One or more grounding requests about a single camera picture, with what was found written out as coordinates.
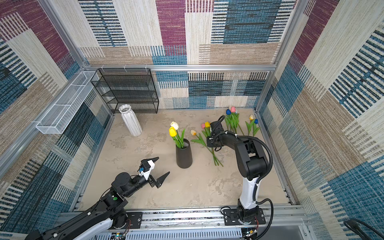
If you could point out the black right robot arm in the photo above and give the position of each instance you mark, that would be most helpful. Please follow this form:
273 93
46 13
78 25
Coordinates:
254 161

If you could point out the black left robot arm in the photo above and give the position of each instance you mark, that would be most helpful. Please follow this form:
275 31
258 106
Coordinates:
109 211

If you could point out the white wire mesh basket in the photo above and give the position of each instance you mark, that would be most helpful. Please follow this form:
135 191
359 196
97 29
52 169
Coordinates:
58 117

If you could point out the black wire shelf rack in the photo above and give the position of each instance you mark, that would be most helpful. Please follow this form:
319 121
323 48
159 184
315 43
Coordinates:
132 86

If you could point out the cream yellow tulip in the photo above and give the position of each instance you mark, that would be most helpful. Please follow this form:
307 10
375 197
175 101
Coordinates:
251 125

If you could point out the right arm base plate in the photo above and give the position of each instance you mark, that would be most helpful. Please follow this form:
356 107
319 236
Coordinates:
234 217

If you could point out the small blue tulip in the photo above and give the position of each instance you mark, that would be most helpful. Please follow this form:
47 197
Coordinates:
256 127

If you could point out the aluminium front rail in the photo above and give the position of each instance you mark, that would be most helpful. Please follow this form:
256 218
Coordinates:
289 223

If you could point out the light pink tulip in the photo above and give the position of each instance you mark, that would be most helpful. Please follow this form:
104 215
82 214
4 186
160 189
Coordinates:
199 140

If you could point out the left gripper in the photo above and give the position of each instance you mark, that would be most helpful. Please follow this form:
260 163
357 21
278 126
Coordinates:
158 181

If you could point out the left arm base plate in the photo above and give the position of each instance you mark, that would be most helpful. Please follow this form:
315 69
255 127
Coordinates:
132 220

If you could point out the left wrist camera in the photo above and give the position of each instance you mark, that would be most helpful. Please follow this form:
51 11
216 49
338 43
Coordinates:
145 168

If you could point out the white ribbed ceramic vase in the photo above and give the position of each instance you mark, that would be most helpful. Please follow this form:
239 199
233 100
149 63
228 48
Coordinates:
130 119

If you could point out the white tulip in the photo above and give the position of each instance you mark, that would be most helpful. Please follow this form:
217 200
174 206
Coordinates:
176 126

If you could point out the black cylindrical vase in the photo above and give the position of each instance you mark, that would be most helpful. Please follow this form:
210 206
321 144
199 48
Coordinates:
184 156

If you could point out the yellow orange tulip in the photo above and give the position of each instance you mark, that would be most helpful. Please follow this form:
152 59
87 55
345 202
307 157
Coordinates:
207 133

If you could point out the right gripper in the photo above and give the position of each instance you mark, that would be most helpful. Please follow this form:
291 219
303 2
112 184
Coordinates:
209 144

